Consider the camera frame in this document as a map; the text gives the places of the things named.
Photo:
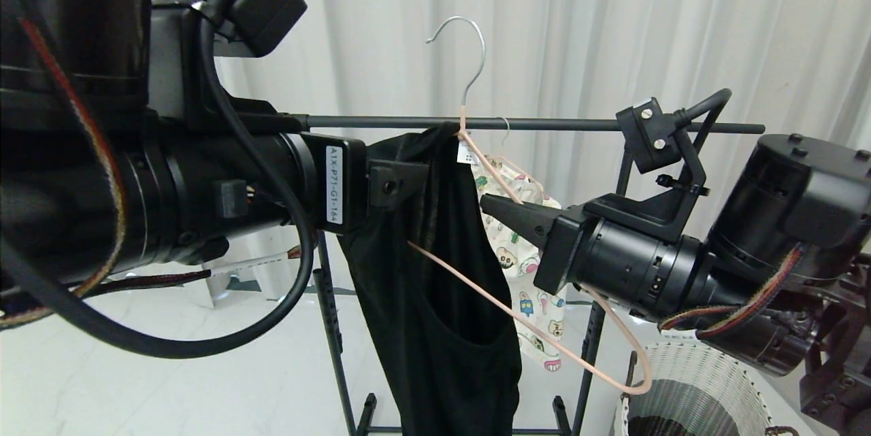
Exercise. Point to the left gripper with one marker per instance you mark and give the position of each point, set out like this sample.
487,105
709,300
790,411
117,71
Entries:
177,205

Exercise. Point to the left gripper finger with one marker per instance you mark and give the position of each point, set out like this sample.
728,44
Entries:
408,174

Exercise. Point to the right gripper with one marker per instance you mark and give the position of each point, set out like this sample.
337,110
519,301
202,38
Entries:
633,266

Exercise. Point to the pink clothes hanger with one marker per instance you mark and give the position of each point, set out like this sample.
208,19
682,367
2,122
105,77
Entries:
508,130
463,120

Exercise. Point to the cream printed garment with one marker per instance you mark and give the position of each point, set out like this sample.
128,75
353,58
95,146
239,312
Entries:
517,259

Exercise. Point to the black garment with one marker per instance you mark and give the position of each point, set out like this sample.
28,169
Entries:
442,368

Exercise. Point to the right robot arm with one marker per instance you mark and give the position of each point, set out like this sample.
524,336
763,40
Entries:
796,198

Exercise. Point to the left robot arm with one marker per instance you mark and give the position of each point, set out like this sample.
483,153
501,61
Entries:
68,48

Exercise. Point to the white laundry basket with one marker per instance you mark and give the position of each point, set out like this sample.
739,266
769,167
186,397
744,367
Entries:
714,381

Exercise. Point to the black clothes rack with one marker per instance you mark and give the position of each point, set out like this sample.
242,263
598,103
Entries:
558,124

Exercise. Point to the white curtain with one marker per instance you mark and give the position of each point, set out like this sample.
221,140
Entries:
612,28

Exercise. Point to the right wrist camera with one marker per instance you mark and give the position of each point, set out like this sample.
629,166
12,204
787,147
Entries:
646,133

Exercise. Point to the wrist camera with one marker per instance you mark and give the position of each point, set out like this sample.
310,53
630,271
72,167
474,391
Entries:
265,7
646,133

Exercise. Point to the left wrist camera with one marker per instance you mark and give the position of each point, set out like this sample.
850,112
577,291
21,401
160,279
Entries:
265,7

